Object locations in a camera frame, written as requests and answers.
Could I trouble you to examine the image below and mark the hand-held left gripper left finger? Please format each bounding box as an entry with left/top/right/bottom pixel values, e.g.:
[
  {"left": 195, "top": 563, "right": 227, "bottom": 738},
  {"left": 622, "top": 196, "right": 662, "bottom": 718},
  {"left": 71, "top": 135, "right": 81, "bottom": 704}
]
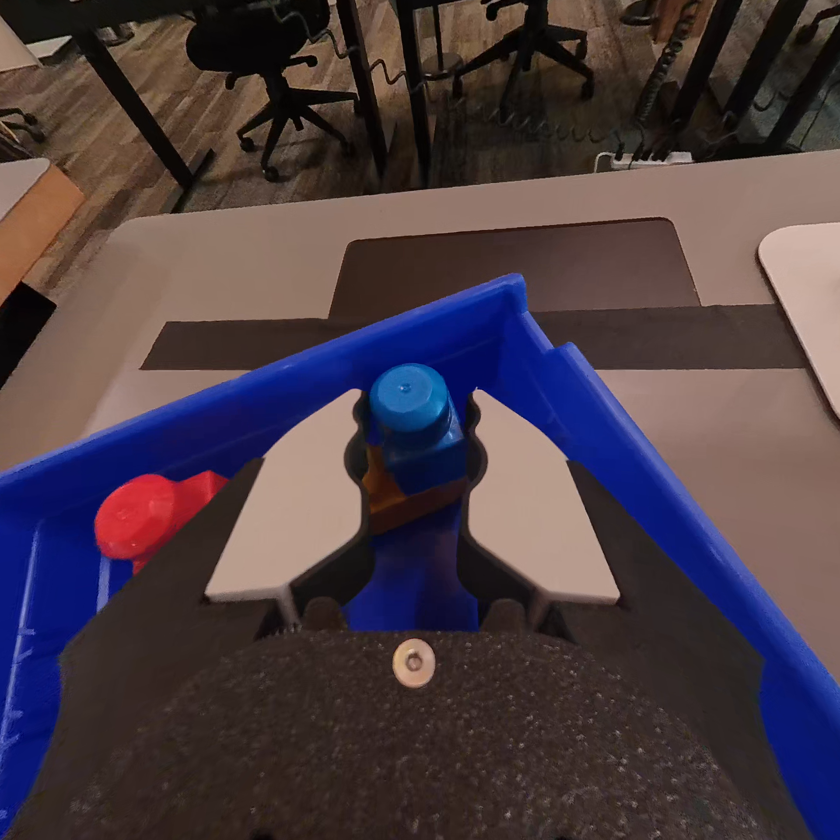
[{"left": 203, "top": 388, "right": 376, "bottom": 623}]

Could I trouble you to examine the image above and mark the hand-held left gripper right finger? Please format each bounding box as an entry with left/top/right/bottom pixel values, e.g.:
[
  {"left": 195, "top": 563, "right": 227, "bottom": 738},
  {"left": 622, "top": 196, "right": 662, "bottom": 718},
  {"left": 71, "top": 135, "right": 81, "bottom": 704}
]
[{"left": 457, "top": 388, "right": 622, "bottom": 623}]

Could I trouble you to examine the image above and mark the yellow mega block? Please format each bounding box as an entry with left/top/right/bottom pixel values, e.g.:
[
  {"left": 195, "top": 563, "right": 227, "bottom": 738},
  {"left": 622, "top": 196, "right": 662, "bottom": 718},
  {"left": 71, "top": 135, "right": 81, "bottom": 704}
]
[{"left": 364, "top": 446, "right": 468, "bottom": 536}]

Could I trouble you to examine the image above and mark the blue plastic bin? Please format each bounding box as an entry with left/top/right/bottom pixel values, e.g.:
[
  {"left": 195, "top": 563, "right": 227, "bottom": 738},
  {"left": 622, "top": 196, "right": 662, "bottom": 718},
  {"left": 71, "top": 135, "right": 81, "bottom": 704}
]
[{"left": 0, "top": 273, "right": 840, "bottom": 828}]

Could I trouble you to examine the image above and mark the blue mega block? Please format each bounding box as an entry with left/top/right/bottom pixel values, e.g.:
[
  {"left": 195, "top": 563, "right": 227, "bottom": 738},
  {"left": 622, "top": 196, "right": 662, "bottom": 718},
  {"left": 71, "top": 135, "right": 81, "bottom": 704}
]
[{"left": 367, "top": 363, "right": 468, "bottom": 496}]

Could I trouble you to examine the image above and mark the red mega block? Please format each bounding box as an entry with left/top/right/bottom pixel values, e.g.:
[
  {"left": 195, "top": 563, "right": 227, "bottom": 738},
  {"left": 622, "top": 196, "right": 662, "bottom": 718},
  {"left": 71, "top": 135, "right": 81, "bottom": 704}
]
[{"left": 94, "top": 470, "right": 231, "bottom": 578}]

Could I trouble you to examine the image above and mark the white document stand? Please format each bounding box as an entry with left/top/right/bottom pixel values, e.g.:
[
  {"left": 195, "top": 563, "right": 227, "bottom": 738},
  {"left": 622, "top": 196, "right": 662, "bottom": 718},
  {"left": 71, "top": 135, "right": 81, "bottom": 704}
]
[{"left": 758, "top": 223, "right": 840, "bottom": 421}]

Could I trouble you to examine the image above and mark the white power strip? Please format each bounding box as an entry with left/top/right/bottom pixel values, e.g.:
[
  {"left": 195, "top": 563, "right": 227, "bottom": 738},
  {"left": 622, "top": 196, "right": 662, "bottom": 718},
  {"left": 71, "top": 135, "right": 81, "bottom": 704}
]
[{"left": 594, "top": 151, "right": 694, "bottom": 173}]

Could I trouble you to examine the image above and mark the brown wooden desk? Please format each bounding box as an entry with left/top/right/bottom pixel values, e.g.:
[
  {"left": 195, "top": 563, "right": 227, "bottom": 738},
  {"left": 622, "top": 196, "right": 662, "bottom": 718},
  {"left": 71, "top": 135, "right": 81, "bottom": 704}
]
[
  {"left": 0, "top": 0, "right": 395, "bottom": 198},
  {"left": 394, "top": 0, "right": 840, "bottom": 188}
]

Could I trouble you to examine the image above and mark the black office chair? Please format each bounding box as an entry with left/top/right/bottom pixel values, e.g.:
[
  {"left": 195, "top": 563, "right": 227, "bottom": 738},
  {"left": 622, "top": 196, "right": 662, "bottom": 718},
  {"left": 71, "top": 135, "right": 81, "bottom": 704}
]
[
  {"left": 453, "top": 0, "right": 595, "bottom": 99},
  {"left": 185, "top": 0, "right": 358, "bottom": 182}
]

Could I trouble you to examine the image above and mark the black cable flap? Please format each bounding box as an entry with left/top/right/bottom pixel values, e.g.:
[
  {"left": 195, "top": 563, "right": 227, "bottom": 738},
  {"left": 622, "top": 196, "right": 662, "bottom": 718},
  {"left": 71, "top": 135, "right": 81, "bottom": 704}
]
[{"left": 328, "top": 218, "right": 702, "bottom": 320}]

